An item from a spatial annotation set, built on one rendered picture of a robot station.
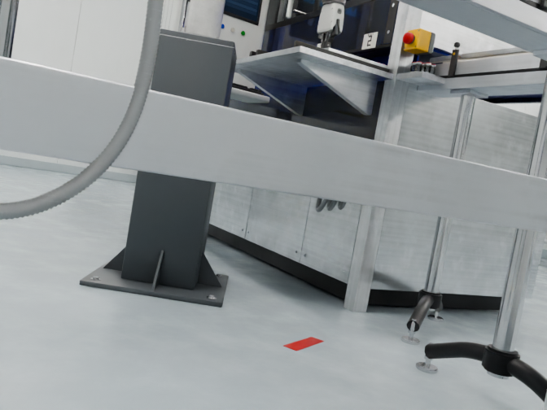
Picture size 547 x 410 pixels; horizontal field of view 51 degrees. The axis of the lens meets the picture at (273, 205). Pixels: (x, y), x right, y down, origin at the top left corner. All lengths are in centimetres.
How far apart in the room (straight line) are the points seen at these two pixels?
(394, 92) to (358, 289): 73
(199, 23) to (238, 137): 116
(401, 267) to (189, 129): 149
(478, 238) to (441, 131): 50
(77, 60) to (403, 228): 567
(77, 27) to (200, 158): 653
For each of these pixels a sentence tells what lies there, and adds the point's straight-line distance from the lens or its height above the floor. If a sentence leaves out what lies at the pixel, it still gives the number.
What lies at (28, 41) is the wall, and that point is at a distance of 728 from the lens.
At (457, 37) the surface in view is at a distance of 235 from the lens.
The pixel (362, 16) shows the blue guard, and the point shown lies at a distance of 241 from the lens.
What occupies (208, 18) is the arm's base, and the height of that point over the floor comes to 93.
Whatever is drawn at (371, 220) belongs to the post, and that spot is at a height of 35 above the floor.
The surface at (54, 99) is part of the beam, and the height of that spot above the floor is 51.
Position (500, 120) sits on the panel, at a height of 82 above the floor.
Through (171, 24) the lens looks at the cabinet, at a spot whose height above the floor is 105.
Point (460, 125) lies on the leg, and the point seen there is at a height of 72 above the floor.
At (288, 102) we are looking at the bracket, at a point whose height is 77.
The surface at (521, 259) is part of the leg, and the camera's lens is 144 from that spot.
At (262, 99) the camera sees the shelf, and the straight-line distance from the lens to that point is 274.
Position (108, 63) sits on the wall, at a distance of 740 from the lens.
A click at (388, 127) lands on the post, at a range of 211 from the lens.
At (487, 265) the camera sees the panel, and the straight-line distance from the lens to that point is 258.
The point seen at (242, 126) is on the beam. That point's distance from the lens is 92.
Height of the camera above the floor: 47
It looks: 3 degrees down
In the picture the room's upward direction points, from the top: 10 degrees clockwise
